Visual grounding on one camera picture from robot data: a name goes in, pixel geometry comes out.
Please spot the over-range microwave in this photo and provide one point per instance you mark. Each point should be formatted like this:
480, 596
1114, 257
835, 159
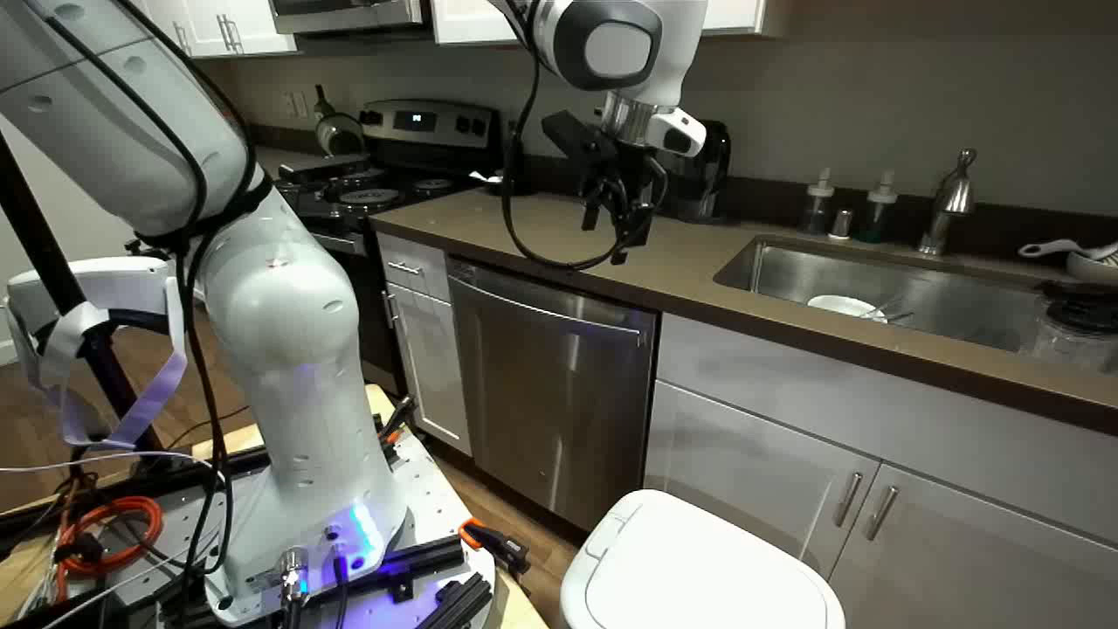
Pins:
342, 14

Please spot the white plate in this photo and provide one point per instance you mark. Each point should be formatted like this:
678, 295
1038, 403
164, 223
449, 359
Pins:
845, 310

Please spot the black tripod pole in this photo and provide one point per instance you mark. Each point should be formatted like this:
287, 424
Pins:
58, 292

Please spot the white push-button trash bin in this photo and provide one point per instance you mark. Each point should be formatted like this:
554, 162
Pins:
687, 565

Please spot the black pot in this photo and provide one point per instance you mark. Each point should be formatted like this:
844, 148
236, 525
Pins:
1083, 304

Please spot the clear soap dispenser bottle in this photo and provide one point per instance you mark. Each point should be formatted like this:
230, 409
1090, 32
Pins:
880, 208
817, 201

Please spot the wide grey drawer front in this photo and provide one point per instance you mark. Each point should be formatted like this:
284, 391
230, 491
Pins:
885, 419

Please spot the dark kettle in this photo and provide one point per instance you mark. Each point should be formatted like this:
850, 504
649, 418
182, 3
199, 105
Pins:
337, 130

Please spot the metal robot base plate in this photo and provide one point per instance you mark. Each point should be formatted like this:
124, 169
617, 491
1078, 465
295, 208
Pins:
432, 545

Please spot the white dish utensils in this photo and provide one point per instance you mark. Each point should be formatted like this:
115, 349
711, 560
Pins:
1066, 254

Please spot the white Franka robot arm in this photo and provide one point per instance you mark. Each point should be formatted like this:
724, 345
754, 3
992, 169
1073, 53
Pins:
265, 317

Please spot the narrow grey cabinet door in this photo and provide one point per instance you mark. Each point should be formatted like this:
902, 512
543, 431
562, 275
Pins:
432, 367

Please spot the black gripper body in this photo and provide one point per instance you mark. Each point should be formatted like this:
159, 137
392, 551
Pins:
634, 178

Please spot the stainless steel sink basin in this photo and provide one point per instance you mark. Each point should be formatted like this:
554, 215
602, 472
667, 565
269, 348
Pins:
918, 297

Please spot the narrow grey drawer front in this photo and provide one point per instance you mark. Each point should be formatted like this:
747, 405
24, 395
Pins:
412, 265

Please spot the chrome faucet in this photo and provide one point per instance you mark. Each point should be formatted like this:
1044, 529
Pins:
949, 196

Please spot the stainless steel dishwasher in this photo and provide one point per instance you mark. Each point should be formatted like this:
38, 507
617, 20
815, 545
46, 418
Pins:
554, 384

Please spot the black kitchen stove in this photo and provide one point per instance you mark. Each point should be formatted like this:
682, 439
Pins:
401, 162

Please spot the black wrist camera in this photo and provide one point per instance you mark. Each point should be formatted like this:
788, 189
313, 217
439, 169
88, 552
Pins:
574, 135

